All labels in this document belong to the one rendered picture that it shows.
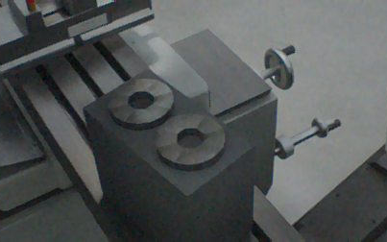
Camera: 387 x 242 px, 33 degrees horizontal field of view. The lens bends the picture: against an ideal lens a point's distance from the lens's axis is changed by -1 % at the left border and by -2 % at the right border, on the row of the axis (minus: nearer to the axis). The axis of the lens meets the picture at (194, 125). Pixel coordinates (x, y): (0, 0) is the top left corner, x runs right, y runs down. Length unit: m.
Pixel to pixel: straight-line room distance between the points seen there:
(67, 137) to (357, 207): 0.66
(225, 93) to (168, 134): 0.65
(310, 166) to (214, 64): 0.85
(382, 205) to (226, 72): 0.47
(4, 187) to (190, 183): 0.55
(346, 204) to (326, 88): 1.19
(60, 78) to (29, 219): 0.29
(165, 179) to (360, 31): 2.17
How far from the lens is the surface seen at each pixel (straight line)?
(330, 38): 2.84
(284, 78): 1.69
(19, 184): 1.28
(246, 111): 1.48
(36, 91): 1.25
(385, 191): 1.50
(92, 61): 1.29
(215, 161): 0.82
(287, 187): 2.24
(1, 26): 1.32
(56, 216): 1.37
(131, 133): 0.87
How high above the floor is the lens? 1.73
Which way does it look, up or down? 45 degrees down
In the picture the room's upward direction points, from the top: 4 degrees counter-clockwise
